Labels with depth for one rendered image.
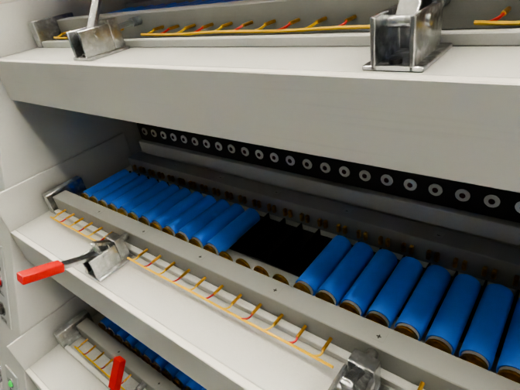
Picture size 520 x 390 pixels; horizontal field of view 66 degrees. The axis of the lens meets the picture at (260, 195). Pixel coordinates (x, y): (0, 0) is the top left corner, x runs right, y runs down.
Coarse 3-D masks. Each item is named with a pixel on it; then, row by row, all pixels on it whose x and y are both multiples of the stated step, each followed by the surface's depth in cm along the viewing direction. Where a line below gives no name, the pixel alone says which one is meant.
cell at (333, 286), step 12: (348, 252) 33; (360, 252) 33; (372, 252) 33; (348, 264) 32; (360, 264) 32; (336, 276) 31; (348, 276) 31; (324, 288) 30; (336, 288) 30; (348, 288) 31; (336, 300) 30
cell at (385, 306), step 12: (408, 264) 31; (420, 264) 31; (396, 276) 30; (408, 276) 30; (384, 288) 29; (396, 288) 29; (408, 288) 29; (384, 300) 28; (396, 300) 28; (372, 312) 28; (384, 312) 27; (396, 312) 28
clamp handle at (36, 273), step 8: (96, 248) 38; (80, 256) 38; (88, 256) 38; (96, 256) 38; (48, 264) 35; (56, 264) 35; (64, 264) 36; (72, 264) 36; (24, 272) 34; (32, 272) 34; (40, 272) 34; (48, 272) 34; (56, 272) 35; (24, 280) 33; (32, 280) 34
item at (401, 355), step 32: (64, 192) 50; (64, 224) 46; (96, 224) 45; (128, 224) 41; (160, 256) 38; (192, 256) 35; (192, 288) 34; (224, 288) 33; (256, 288) 31; (288, 288) 30; (288, 320) 30; (320, 320) 27; (352, 320) 27; (384, 352) 24; (416, 352) 24; (416, 384) 24; (448, 384) 22; (480, 384) 22; (512, 384) 21
